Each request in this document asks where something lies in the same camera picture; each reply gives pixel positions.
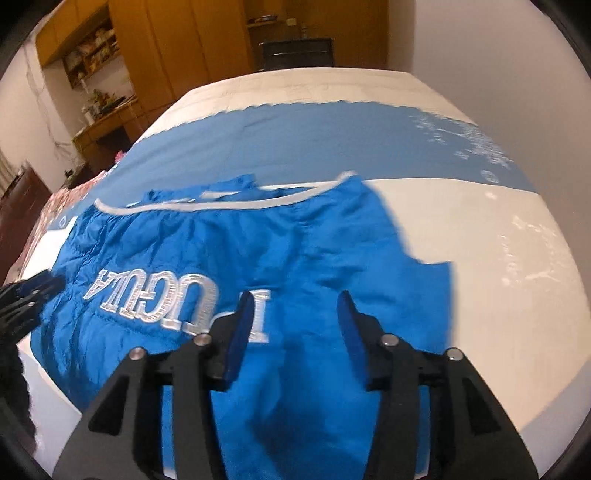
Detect clutter on desk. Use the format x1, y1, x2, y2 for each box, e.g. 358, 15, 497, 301
82, 88, 139, 123

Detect wooden wall cabinet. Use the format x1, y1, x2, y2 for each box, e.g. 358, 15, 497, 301
34, 0, 112, 68

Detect pink floral quilt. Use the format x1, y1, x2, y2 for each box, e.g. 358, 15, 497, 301
14, 152, 125, 273

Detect blue and white printed bedsheet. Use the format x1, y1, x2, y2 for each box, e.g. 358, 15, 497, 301
18, 69, 583, 480

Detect blue puffer jacket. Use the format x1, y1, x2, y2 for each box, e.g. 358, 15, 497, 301
30, 171, 458, 480

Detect dark wooden headboard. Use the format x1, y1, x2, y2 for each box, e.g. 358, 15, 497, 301
0, 159, 54, 282

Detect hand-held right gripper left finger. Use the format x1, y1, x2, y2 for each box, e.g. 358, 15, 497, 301
53, 290, 256, 480

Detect wooden bookshelf with books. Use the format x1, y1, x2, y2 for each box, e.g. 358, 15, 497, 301
62, 28, 122, 88

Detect wooden desk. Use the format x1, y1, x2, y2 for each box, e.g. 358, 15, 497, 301
73, 95, 153, 174

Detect brown wooden wardrobe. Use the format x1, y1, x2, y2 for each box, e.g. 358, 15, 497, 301
108, 0, 389, 116

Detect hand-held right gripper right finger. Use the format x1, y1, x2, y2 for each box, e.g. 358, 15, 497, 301
336, 291, 539, 480

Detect black chair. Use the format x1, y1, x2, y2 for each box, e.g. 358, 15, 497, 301
259, 38, 334, 72

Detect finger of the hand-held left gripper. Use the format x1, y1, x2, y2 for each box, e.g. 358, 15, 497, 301
0, 271, 66, 344

